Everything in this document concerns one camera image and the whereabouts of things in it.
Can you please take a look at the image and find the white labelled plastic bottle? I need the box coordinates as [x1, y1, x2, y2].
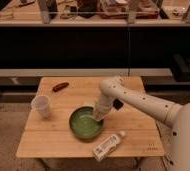
[92, 131, 126, 162]

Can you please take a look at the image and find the white plastic cup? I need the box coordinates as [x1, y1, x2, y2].
[31, 95, 51, 118]

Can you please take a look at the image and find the long wooden shelf bench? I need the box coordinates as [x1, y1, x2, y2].
[0, 68, 174, 86]

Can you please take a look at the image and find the brown sausage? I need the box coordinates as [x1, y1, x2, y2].
[52, 82, 69, 92]

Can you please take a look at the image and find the small black square object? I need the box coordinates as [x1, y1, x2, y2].
[113, 99, 123, 110]

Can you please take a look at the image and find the wooden folding table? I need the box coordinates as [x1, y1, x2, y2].
[16, 77, 164, 158]

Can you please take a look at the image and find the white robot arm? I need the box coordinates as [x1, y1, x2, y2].
[93, 76, 190, 171]

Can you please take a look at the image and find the black equipment on right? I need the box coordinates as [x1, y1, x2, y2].
[170, 54, 190, 82]

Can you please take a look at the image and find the green ceramic bowl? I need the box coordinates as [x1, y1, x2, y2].
[69, 106, 104, 140]

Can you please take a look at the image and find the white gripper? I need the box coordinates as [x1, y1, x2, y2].
[93, 95, 112, 121]

